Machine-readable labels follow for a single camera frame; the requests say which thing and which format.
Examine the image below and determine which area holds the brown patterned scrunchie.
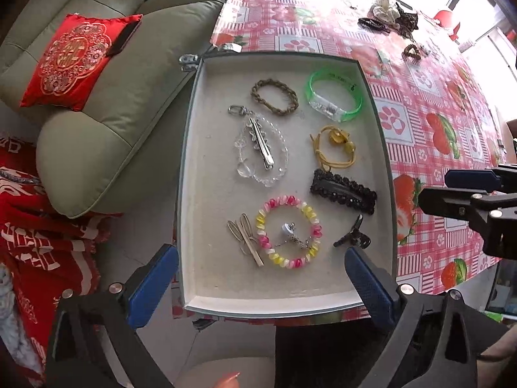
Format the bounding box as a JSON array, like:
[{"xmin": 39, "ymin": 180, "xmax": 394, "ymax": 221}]
[{"xmin": 394, "ymin": 2, "xmax": 421, "ymax": 37}]

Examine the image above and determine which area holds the red embroidered cushion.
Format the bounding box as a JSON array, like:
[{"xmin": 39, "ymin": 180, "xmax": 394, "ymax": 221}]
[{"xmin": 19, "ymin": 13, "xmax": 144, "ymax": 113}]

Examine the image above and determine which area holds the silver chain charm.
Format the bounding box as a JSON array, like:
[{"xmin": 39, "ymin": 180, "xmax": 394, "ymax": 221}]
[{"xmin": 277, "ymin": 221, "xmax": 316, "ymax": 251}]

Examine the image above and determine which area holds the white tray with grey rim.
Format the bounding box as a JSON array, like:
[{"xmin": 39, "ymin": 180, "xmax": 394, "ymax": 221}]
[{"xmin": 174, "ymin": 50, "xmax": 398, "ymax": 320}]

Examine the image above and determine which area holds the brown braided round hair tie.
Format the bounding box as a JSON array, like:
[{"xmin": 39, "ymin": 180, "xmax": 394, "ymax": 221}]
[{"xmin": 250, "ymin": 79, "xmax": 300, "ymax": 116}]

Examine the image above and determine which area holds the beige bow hair clip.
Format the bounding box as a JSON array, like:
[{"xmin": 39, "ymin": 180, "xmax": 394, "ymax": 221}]
[{"xmin": 227, "ymin": 213, "xmax": 265, "ymax": 268}]

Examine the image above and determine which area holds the red patterned blanket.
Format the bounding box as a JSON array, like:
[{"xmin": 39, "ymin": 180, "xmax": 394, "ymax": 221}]
[{"xmin": 0, "ymin": 131, "xmax": 124, "ymax": 384}]

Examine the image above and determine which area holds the strawberry checked tablecloth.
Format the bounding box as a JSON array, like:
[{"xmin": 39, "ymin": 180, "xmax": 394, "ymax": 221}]
[{"xmin": 172, "ymin": 0, "xmax": 512, "ymax": 328}]

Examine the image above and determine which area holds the yellow cord hair tie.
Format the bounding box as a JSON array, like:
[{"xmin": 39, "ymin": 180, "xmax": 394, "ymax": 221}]
[{"xmin": 310, "ymin": 125, "xmax": 358, "ymax": 170}]

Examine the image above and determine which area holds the silver metal hair clip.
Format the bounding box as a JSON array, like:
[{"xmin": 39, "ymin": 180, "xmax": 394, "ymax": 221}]
[{"xmin": 247, "ymin": 116, "xmax": 276, "ymax": 170}]

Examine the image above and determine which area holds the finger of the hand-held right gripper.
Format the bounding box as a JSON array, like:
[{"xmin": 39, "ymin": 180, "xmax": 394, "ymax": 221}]
[
  {"xmin": 444, "ymin": 165, "xmax": 517, "ymax": 195},
  {"xmin": 418, "ymin": 187, "xmax": 517, "ymax": 224}
]

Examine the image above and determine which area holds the pink yellow spiral hair tie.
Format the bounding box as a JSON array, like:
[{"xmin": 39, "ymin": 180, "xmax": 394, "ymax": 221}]
[{"xmin": 255, "ymin": 195, "xmax": 324, "ymax": 269}]

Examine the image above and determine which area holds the red chair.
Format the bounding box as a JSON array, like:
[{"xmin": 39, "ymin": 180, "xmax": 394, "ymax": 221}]
[{"xmin": 434, "ymin": 8, "xmax": 461, "ymax": 43}]

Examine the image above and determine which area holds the black claw hair clip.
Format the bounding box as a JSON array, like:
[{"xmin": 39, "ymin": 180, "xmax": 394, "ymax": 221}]
[{"xmin": 333, "ymin": 214, "xmax": 370, "ymax": 249}]

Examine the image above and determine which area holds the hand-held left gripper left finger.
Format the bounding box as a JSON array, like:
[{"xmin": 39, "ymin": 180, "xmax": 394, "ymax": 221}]
[{"xmin": 44, "ymin": 243, "xmax": 179, "ymax": 388}]

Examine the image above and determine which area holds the grey green sofa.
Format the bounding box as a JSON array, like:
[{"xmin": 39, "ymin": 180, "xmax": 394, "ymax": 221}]
[{"xmin": 0, "ymin": 0, "xmax": 279, "ymax": 388}]

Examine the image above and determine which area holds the green plastic bracelet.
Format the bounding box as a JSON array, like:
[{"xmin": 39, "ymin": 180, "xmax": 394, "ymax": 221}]
[{"xmin": 304, "ymin": 68, "xmax": 364, "ymax": 124}]

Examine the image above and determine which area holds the black lace snap hair clip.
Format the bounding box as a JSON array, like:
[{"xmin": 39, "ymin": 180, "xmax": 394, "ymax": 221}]
[{"xmin": 310, "ymin": 169, "xmax": 378, "ymax": 216}]

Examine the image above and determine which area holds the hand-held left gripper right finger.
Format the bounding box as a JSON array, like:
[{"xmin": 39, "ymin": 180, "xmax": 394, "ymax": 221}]
[{"xmin": 344, "ymin": 246, "xmax": 509, "ymax": 388}]

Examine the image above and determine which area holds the clear crystal bead chain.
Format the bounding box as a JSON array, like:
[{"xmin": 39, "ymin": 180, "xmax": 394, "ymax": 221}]
[{"xmin": 228, "ymin": 105, "xmax": 289, "ymax": 189}]

